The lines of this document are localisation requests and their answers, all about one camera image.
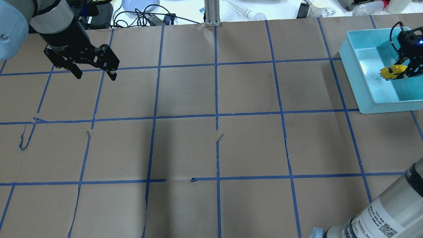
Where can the brown paper table cover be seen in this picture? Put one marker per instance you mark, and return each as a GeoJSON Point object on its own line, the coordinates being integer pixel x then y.
{"type": "Point", "coordinates": [250, 130]}

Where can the clear plastic bottle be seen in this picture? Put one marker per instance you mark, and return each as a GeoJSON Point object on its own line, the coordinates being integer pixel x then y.
{"type": "Point", "coordinates": [369, 7]}

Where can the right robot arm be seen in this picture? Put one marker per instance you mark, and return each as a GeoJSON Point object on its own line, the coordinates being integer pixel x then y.
{"type": "Point", "coordinates": [397, 211]}

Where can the light blue storage bin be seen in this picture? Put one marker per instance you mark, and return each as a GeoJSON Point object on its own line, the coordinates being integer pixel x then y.
{"type": "Point", "coordinates": [364, 53]}

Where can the aluminium frame post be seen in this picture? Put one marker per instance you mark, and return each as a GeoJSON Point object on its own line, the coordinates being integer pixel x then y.
{"type": "Point", "coordinates": [212, 13]}

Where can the blue plastic plate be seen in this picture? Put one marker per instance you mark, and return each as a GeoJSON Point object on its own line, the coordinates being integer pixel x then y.
{"type": "Point", "coordinates": [147, 6]}

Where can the white paper cup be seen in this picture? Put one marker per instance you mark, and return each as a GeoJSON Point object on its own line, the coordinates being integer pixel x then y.
{"type": "Point", "coordinates": [316, 8]}

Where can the black power adapter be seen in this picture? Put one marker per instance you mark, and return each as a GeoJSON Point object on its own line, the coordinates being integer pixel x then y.
{"type": "Point", "coordinates": [100, 13]}

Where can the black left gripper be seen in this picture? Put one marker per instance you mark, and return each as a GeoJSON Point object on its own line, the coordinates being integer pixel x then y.
{"type": "Point", "coordinates": [67, 37]}

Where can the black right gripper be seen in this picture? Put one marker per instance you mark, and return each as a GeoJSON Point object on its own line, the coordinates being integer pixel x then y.
{"type": "Point", "coordinates": [410, 63]}

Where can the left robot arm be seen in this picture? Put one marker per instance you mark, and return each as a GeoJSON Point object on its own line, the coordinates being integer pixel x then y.
{"type": "Point", "coordinates": [44, 16]}

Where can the yellow toy beetle car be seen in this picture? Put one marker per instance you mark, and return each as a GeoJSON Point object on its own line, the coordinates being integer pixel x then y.
{"type": "Point", "coordinates": [393, 72]}

